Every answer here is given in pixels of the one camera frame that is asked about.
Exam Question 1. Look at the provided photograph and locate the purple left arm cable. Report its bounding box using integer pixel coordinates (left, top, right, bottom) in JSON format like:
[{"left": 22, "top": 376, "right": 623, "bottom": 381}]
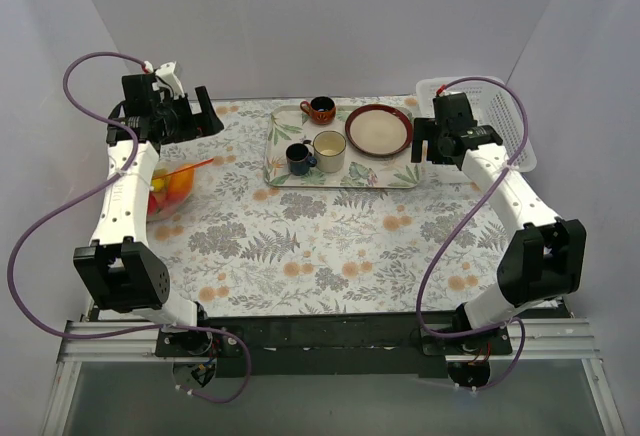
[{"left": 8, "top": 51, "right": 251, "bottom": 404}]

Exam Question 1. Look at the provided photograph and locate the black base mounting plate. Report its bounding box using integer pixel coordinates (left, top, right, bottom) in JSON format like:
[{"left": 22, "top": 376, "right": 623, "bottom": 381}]
[{"left": 154, "top": 312, "right": 512, "bottom": 378}]

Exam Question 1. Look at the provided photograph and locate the floral tablecloth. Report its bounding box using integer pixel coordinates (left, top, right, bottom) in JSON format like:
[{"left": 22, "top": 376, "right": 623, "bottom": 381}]
[{"left": 147, "top": 100, "right": 509, "bottom": 316}]

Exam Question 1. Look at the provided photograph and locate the clear zip top bag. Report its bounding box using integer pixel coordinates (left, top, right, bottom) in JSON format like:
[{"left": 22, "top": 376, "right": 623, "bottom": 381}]
[{"left": 146, "top": 158, "right": 214, "bottom": 222}]

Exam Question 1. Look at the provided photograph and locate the brown orange cup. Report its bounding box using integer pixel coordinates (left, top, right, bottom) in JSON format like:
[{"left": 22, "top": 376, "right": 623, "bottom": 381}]
[{"left": 299, "top": 96, "right": 336, "bottom": 125}]

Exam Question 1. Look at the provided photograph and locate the orange fake mango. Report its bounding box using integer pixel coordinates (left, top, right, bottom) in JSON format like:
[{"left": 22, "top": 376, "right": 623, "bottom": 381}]
[{"left": 167, "top": 164, "right": 195, "bottom": 203}]

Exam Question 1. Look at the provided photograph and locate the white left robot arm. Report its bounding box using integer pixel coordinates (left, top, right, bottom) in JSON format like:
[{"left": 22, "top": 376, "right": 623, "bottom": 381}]
[{"left": 73, "top": 62, "right": 224, "bottom": 356}]

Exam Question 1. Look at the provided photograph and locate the white plastic basket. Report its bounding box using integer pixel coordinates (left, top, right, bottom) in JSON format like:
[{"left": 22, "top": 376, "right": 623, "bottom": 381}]
[{"left": 411, "top": 77, "right": 523, "bottom": 184}]

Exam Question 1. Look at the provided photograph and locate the yellow fake lemon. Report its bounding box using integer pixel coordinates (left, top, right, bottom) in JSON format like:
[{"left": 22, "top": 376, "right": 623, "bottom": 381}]
[{"left": 150, "top": 178, "right": 167, "bottom": 193}]

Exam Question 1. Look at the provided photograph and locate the dark blue cup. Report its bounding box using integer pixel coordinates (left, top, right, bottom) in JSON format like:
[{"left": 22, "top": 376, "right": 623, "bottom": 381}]
[{"left": 285, "top": 143, "right": 317, "bottom": 176}]

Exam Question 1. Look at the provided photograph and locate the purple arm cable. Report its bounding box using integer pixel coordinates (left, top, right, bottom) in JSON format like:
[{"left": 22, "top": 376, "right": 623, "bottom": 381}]
[
  {"left": 8, "top": 51, "right": 251, "bottom": 404},
  {"left": 415, "top": 75, "right": 529, "bottom": 391}
]

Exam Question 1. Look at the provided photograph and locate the floral serving tray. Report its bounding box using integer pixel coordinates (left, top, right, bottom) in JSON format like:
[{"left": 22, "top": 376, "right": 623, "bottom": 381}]
[{"left": 263, "top": 103, "right": 420, "bottom": 189}]

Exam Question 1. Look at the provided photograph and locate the aluminium frame rail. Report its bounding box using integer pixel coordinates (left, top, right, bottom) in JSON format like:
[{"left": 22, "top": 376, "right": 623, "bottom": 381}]
[{"left": 57, "top": 319, "right": 166, "bottom": 363}]

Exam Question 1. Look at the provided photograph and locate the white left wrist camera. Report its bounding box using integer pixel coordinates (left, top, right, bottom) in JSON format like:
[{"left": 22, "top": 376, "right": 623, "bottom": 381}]
[{"left": 153, "top": 61, "right": 185, "bottom": 99}]

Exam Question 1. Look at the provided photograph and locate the cream mug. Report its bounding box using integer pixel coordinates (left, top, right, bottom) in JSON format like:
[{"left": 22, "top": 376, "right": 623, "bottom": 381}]
[{"left": 312, "top": 131, "right": 346, "bottom": 173}]

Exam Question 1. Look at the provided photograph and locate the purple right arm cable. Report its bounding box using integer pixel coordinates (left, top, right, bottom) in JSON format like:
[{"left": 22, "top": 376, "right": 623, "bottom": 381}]
[{"left": 415, "top": 75, "right": 529, "bottom": 391}]

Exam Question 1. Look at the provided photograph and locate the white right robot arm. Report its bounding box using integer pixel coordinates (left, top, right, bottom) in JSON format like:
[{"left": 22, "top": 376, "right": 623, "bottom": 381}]
[{"left": 414, "top": 91, "right": 586, "bottom": 354}]

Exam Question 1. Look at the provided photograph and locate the red rimmed cream plate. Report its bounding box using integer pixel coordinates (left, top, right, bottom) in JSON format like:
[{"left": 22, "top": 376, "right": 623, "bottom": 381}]
[{"left": 345, "top": 104, "right": 413, "bottom": 158}]

